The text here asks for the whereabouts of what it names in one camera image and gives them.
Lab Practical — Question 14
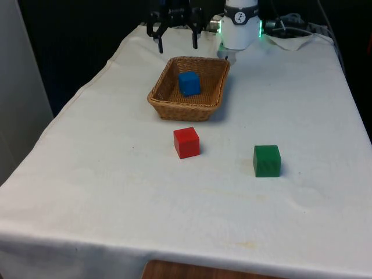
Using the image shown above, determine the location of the green cube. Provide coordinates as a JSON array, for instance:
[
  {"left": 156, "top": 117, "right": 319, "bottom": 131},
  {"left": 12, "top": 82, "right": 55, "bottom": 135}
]
[{"left": 252, "top": 145, "right": 282, "bottom": 178}]

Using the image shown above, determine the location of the blue cube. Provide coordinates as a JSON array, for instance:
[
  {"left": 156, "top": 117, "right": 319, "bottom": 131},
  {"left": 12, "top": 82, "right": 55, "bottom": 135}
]
[{"left": 177, "top": 71, "right": 202, "bottom": 97}]

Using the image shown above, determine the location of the grey cable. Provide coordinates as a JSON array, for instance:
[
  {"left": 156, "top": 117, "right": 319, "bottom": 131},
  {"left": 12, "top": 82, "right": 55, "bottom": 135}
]
[{"left": 316, "top": 0, "right": 347, "bottom": 75}]

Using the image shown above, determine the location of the wicker basket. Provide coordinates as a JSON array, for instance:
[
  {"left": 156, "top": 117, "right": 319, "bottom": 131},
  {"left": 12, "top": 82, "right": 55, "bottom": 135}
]
[{"left": 146, "top": 56, "right": 231, "bottom": 122}]

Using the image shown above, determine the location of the red cube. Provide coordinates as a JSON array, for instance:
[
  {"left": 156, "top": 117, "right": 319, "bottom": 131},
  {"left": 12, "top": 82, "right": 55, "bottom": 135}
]
[{"left": 173, "top": 127, "right": 201, "bottom": 159}]

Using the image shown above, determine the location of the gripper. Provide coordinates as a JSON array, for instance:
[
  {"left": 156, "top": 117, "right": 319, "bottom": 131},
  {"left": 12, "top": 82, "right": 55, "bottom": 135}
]
[{"left": 146, "top": 0, "right": 205, "bottom": 54}]

